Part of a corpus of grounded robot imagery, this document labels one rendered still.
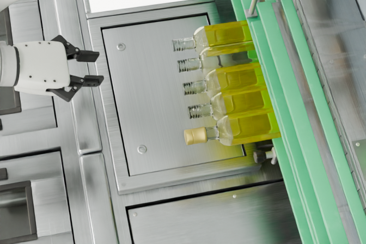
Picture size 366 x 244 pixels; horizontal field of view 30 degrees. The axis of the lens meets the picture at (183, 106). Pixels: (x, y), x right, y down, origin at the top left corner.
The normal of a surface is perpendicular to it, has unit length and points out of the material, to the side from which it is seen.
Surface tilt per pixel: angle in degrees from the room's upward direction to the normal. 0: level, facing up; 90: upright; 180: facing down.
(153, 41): 90
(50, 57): 114
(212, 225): 90
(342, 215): 90
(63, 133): 90
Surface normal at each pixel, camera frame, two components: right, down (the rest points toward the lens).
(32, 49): 0.37, -0.56
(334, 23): 0.07, -0.44
